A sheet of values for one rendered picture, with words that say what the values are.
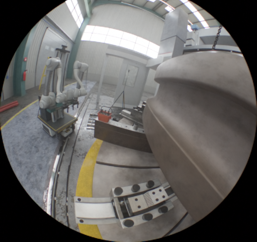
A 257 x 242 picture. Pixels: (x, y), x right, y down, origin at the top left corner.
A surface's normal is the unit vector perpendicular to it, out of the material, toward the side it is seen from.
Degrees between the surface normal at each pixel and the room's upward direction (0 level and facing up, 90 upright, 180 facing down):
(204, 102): 90
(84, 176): 0
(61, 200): 0
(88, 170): 0
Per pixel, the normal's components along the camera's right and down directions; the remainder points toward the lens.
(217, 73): -0.94, -0.13
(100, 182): 0.25, -0.90
